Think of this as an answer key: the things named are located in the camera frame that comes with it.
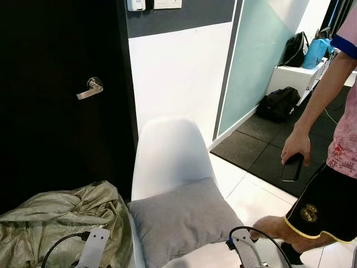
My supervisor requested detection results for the bare person hand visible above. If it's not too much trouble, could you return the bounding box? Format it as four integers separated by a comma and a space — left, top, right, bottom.
281, 127, 312, 167

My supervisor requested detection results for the black smartphone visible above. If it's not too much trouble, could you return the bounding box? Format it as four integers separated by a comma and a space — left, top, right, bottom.
281, 154, 305, 183

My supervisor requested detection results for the grey pillow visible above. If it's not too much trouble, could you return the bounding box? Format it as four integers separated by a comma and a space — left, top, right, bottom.
127, 178, 244, 267

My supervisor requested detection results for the white plastic chair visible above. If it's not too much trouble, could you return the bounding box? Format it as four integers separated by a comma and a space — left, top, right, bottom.
129, 116, 246, 268

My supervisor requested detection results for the olive gold shiny pillow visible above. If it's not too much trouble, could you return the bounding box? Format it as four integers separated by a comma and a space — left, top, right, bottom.
0, 180, 133, 268

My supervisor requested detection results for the black backpack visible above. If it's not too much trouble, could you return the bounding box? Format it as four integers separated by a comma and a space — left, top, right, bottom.
278, 31, 311, 68
255, 86, 302, 123

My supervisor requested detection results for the black rubber floor mat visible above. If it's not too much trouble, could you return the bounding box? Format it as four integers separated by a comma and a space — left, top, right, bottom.
210, 84, 357, 197

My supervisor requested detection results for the pink patterned shirt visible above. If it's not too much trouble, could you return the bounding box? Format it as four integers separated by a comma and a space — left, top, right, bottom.
326, 4, 357, 179

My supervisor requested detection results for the white bench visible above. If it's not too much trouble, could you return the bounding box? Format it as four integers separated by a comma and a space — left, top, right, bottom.
267, 59, 357, 98

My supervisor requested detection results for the black shorts gold trim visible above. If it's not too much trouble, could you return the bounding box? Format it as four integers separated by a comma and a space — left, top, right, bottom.
284, 162, 357, 243

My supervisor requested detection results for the bare hairy leg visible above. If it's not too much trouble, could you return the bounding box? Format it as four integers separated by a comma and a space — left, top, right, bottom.
252, 215, 335, 255

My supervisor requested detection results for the blue bag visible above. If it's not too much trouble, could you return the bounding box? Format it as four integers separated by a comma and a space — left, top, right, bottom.
303, 37, 334, 70

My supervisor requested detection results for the black door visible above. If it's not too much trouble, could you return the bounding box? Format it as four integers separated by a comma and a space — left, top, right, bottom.
0, 0, 138, 216

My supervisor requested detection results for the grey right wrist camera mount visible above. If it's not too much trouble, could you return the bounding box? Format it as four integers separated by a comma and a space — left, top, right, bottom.
229, 228, 264, 268

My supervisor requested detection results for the wide white wall switch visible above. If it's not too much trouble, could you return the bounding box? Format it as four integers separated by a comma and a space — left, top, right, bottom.
153, 0, 182, 9

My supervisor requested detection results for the small white wall switch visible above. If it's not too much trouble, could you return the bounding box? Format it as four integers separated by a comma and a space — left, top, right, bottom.
127, 0, 146, 12

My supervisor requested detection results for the silver door handle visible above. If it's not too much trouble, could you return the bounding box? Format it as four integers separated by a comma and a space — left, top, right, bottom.
76, 77, 104, 101

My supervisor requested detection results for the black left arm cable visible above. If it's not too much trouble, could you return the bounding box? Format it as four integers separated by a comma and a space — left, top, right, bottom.
41, 231, 91, 268

